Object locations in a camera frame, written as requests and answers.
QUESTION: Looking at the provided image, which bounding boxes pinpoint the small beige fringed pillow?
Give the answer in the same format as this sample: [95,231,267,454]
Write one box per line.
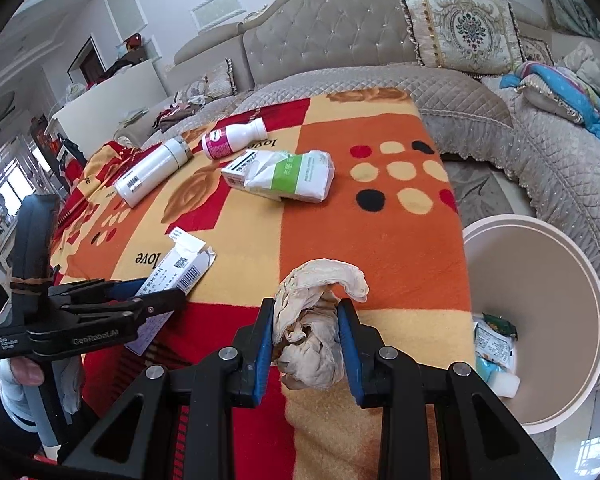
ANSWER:
[175,57,238,106]

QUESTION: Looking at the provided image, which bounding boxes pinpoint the white round trash bin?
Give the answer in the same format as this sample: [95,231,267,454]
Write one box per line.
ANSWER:
[461,215,600,436]

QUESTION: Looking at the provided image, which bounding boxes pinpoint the red brown clothes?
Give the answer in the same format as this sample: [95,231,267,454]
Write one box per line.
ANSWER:
[152,95,206,123]

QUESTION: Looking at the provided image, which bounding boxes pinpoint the white green wrapper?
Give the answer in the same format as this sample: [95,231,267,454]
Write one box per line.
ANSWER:
[474,322,515,363]

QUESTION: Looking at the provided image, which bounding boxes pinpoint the white tissue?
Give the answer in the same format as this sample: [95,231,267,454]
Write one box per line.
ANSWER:
[480,357,522,399]

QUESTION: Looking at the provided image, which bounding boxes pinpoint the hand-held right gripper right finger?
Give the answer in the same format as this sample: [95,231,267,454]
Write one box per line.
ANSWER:
[336,299,551,480]

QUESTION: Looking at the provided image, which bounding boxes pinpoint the grey patterned rug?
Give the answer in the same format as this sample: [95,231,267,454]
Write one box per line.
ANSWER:
[440,160,536,241]

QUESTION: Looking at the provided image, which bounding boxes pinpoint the small ornate patterned pillow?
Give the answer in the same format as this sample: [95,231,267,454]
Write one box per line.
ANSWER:
[517,35,556,68]

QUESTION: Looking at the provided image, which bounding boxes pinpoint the white cardboard box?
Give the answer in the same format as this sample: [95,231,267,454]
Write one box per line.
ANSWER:
[130,227,217,356]

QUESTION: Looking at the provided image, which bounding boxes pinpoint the beige cloth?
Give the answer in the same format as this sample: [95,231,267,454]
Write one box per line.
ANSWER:
[272,258,369,392]

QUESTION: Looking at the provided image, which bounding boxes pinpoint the white cylindrical bottle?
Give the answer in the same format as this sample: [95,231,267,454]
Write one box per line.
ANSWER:
[114,136,195,208]

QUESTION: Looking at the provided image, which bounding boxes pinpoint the beige tufted sofa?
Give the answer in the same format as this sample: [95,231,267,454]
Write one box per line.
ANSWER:
[115,0,600,386]

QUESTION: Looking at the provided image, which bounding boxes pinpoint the large ornate patterned pillow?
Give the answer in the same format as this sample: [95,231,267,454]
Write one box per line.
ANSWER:
[399,0,526,78]

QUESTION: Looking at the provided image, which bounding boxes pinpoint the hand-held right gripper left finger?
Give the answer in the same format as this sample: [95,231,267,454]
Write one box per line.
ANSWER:
[60,297,276,480]

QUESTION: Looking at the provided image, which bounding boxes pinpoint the orange red printed blanket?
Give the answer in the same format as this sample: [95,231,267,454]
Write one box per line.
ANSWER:
[47,92,481,480]

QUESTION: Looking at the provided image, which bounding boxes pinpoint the green printed packet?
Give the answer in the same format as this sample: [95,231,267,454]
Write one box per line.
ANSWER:
[482,312,518,341]

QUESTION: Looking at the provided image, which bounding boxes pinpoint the small white pink-label bottle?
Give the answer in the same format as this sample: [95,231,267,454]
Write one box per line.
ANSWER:
[201,117,268,161]

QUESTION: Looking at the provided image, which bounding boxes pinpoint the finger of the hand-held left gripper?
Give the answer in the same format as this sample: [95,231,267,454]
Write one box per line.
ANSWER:
[49,277,153,307]
[55,290,187,333]

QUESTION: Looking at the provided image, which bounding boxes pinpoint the pile of colourful clothes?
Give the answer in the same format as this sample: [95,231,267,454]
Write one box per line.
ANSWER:
[500,42,600,136]

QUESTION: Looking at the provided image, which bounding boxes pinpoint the white green tissue pack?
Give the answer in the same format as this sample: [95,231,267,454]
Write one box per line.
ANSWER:
[247,150,336,204]

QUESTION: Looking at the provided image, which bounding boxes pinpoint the person's left hand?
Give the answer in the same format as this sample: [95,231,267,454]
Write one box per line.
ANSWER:
[0,352,87,433]

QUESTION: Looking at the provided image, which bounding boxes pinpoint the white cabinet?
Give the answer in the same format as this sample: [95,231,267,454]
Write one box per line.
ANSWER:
[50,60,168,156]

